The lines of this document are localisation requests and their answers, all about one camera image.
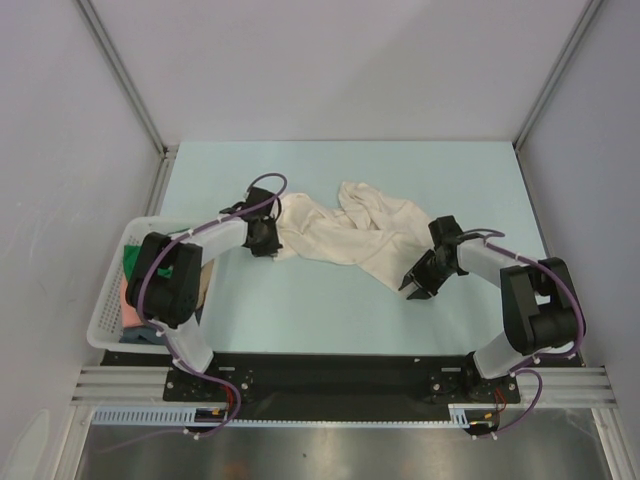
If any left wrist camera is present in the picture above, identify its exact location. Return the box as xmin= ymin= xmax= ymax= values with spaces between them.
xmin=244 ymin=187 xmax=281 ymax=220

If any aluminium corner post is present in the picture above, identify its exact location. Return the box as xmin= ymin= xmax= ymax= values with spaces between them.
xmin=73 ymin=0 xmax=167 ymax=158
xmin=512 ymin=0 xmax=607 ymax=155

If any left aluminium corner post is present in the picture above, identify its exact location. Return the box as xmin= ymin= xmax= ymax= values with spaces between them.
xmin=73 ymin=0 xmax=167 ymax=158

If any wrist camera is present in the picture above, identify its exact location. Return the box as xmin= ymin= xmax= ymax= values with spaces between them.
xmin=428 ymin=215 xmax=463 ymax=249
xmin=244 ymin=187 xmax=281 ymax=220

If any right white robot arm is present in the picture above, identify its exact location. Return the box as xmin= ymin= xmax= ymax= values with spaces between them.
xmin=399 ymin=232 xmax=586 ymax=401

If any aluminium frame rail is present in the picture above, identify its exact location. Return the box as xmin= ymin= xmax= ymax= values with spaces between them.
xmin=72 ymin=366 xmax=618 ymax=409

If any right aluminium corner post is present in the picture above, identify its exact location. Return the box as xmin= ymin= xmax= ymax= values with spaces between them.
xmin=512 ymin=0 xmax=607 ymax=155

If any white slotted cable duct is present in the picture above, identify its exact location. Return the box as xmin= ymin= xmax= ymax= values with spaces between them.
xmin=93 ymin=403 xmax=501 ymax=429

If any cream t shirt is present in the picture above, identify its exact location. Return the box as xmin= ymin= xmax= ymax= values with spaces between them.
xmin=276 ymin=181 xmax=433 ymax=291

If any green t shirt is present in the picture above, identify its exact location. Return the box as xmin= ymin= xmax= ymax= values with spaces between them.
xmin=122 ymin=229 xmax=186 ymax=281

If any blue t shirt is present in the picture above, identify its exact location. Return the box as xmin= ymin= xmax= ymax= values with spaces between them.
xmin=119 ymin=326 xmax=163 ymax=345

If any beige t shirt in basket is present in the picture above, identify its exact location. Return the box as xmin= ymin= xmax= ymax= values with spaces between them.
xmin=196 ymin=260 xmax=215 ymax=310

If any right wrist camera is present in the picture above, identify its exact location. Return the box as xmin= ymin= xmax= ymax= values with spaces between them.
xmin=428 ymin=215 xmax=463 ymax=249

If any pink t shirt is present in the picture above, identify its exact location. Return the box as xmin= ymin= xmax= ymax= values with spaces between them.
xmin=119 ymin=276 xmax=145 ymax=329

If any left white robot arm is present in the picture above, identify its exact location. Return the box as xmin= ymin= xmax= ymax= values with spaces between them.
xmin=126 ymin=216 xmax=282 ymax=400

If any white plastic laundry basket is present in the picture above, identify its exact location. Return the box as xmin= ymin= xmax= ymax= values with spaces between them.
xmin=87 ymin=216 xmax=204 ymax=354

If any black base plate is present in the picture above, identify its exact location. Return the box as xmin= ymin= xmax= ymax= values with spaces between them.
xmin=101 ymin=352 xmax=521 ymax=424

